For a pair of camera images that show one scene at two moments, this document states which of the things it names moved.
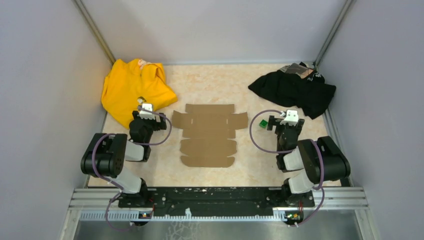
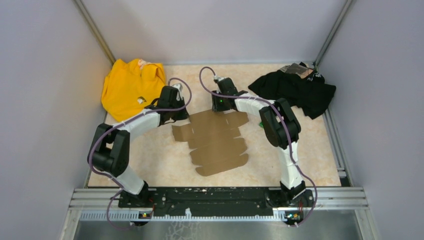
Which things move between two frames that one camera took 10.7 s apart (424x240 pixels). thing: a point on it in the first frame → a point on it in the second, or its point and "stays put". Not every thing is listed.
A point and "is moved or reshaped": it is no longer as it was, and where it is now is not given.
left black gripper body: [151, 125] → [178, 115]
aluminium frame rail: [104, 204] stays put
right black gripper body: [280, 128] → [219, 103]
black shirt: [299, 86] stays put
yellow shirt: [129, 82] stays put
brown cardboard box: [207, 129] is moved or reshaped
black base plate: [216, 202] stays put
